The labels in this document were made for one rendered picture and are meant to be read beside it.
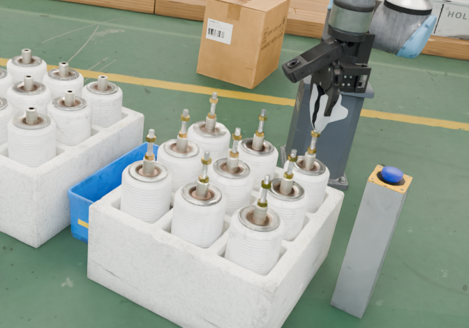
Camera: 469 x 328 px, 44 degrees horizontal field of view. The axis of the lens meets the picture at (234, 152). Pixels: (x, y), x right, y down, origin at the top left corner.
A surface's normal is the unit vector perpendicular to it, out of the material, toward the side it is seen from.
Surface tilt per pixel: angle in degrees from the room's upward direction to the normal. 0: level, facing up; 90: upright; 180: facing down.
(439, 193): 0
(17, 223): 90
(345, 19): 90
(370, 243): 90
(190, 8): 90
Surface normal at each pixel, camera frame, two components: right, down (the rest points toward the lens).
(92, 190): 0.88, 0.31
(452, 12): -0.01, 0.48
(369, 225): -0.46, 0.37
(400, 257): 0.14, -0.86
